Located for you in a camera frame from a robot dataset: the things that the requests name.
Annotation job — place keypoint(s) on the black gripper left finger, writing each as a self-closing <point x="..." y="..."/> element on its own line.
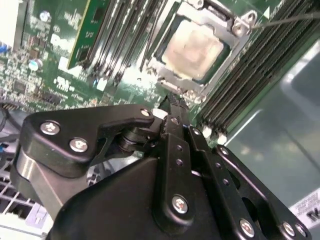
<point x="75" y="125"/>

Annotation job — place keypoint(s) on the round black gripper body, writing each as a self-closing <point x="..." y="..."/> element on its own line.
<point x="112" y="212"/>

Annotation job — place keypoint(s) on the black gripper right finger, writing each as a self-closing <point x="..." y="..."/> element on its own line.
<point x="220" y="175"/>

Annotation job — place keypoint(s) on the metal socket cover frame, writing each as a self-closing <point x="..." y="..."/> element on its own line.
<point x="218" y="25"/>

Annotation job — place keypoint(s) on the silver topped CPU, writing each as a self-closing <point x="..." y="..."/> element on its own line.
<point x="192" y="50"/>

